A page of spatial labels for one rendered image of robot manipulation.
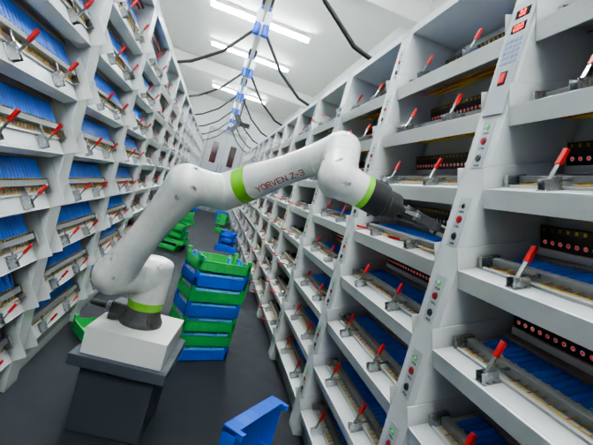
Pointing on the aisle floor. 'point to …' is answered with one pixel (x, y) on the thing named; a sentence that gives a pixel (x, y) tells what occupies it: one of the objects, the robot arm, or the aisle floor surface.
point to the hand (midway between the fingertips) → (443, 231)
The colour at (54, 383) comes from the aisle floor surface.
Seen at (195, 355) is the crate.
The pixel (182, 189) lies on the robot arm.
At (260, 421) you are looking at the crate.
